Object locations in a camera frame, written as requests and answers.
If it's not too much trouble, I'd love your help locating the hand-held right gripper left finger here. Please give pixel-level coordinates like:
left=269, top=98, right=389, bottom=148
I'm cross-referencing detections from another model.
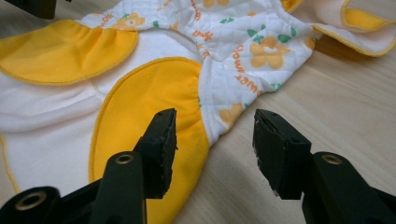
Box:
left=90, top=108, right=178, bottom=224

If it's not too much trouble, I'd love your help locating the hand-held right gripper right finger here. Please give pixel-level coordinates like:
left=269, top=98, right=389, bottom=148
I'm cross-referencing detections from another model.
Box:
left=252, top=108, right=396, bottom=224

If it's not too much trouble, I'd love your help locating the white yellow flower-print baby garment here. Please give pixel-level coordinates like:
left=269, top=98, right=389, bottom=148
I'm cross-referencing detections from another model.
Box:
left=0, top=0, right=396, bottom=224

